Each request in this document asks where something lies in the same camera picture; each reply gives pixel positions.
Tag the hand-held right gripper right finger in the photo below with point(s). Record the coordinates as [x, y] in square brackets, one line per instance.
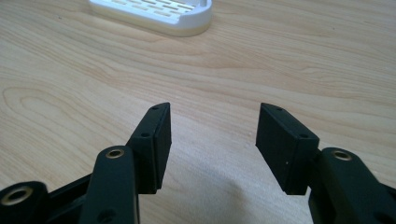
[285, 149]

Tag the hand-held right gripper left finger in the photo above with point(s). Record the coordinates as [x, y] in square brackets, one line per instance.
[151, 149]

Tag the white slotted soap dish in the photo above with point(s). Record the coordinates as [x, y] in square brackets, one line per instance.
[186, 15]

